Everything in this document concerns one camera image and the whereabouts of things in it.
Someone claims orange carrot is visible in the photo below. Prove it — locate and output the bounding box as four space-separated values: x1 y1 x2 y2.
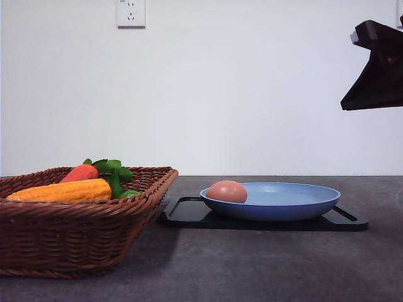
59 164 99 183

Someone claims black tray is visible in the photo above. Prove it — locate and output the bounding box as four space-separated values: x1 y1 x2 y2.
160 197 368 232

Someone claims green leafy vegetable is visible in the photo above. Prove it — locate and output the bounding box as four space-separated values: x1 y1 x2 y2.
82 159 133 182

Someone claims green pepper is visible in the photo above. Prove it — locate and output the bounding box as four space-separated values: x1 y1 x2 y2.
110 167 141 198

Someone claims blue plate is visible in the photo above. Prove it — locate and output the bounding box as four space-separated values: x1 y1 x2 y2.
200 182 341 221

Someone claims brown wicker basket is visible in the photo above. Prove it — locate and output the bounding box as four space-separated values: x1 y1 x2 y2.
0 167 179 279

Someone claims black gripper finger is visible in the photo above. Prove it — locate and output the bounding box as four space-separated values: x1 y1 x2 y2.
341 20 403 111

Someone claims white wall socket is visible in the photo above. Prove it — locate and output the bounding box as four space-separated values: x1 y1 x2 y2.
116 0 146 30

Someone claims brown egg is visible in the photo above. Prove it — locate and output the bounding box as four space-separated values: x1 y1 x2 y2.
206 181 247 203

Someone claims yellow corn cob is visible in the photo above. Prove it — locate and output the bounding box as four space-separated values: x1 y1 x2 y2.
7 179 112 202

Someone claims white wall plate right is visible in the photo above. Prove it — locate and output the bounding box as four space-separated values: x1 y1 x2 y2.
395 0 403 29

